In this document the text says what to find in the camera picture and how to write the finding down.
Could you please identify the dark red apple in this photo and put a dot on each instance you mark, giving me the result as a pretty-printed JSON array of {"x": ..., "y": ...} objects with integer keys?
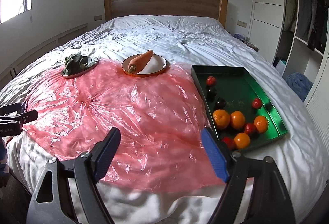
[{"x": 229, "y": 142}]

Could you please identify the green metal tray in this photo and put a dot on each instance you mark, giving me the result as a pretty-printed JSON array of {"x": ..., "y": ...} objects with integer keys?
[{"x": 239, "y": 88}]

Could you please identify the hanging dark clothes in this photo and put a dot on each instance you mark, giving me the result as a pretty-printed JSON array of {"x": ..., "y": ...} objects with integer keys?
[{"x": 308, "y": 18}]

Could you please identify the large red apple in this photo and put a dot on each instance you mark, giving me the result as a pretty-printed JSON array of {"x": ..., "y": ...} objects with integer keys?
[{"x": 251, "y": 130}]

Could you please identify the wooden headboard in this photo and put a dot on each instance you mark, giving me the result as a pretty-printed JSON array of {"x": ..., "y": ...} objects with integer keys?
[{"x": 216, "y": 9}]

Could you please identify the pink plastic sheet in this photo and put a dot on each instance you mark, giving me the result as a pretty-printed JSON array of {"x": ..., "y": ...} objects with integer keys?
[{"x": 160, "y": 119}]

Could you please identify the green leafy vegetable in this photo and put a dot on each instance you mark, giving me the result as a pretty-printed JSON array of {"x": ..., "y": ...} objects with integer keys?
[{"x": 75, "y": 62}]

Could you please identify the small orange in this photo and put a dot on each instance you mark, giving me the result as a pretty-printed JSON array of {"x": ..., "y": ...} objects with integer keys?
[{"x": 242, "y": 140}]

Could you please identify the smooth orange front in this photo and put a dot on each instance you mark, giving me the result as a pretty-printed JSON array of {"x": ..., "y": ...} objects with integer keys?
[{"x": 237, "y": 120}]

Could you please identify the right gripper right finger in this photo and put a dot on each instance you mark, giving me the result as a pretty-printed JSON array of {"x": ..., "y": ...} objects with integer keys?
[{"x": 269, "y": 200}]

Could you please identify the dark plum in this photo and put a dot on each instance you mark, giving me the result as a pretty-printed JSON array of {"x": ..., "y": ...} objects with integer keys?
[
  {"x": 211, "y": 93},
  {"x": 220, "y": 104}
]

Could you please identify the small red fruit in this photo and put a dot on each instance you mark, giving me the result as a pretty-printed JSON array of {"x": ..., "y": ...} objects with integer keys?
[
  {"x": 211, "y": 81},
  {"x": 256, "y": 103}
]

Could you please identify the carrot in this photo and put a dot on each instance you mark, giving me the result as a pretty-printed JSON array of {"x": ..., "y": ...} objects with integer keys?
[{"x": 137, "y": 64}]

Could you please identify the blue folded blanket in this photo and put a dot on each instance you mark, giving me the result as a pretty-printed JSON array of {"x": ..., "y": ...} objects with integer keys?
[{"x": 300, "y": 84}]

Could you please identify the white plate orange rim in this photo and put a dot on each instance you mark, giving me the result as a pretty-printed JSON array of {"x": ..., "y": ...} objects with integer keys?
[{"x": 155, "y": 66}]

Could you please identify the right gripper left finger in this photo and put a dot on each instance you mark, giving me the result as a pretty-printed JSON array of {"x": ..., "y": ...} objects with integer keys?
[{"x": 51, "y": 201}]

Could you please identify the white wardrobe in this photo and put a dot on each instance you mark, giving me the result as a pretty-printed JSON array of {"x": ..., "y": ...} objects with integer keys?
[{"x": 266, "y": 32}]

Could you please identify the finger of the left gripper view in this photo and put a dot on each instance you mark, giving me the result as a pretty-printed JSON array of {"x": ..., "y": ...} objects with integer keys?
[{"x": 17, "y": 113}]

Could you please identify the large textured orange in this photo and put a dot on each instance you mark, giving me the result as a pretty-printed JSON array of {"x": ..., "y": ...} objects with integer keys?
[{"x": 221, "y": 118}]

